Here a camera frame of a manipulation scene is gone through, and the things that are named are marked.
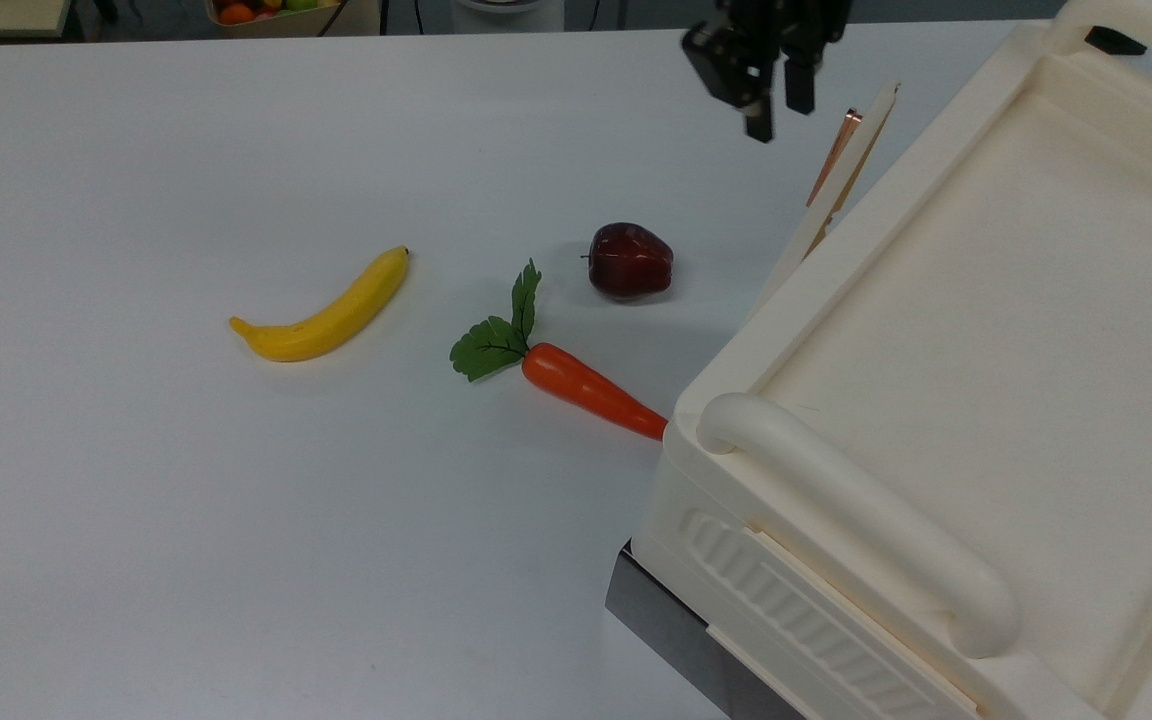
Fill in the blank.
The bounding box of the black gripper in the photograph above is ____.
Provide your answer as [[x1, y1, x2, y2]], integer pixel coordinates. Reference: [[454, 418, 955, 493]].
[[681, 0, 853, 144]]

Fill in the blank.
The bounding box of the copper door handle strip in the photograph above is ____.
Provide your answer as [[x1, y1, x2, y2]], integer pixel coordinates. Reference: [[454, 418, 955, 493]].
[[805, 107, 864, 208]]

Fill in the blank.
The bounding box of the cream cabinet door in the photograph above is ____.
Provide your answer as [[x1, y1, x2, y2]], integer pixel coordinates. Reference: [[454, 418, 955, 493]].
[[751, 82, 903, 311]]

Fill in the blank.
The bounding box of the cream plastic cabinet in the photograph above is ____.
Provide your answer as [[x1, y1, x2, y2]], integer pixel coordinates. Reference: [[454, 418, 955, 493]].
[[631, 0, 1152, 720]]

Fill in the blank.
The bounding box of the dark red apple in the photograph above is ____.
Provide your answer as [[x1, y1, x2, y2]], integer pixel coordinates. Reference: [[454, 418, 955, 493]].
[[581, 222, 676, 302]]

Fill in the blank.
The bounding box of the white round bin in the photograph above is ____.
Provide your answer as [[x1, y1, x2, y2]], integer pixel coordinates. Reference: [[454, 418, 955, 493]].
[[450, 0, 566, 35]]

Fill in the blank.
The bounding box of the orange carrot with green leaves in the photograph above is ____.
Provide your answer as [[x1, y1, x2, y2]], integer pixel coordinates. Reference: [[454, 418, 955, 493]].
[[449, 258, 670, 443]]

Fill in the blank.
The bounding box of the basket with fruit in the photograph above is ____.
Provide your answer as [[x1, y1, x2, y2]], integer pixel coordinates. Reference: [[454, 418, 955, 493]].
[[204, 0, 383, 40]]

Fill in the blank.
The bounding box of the yellow banana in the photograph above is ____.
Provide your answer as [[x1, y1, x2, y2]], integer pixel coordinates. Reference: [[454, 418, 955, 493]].
[[228, 245, 412, 364]]

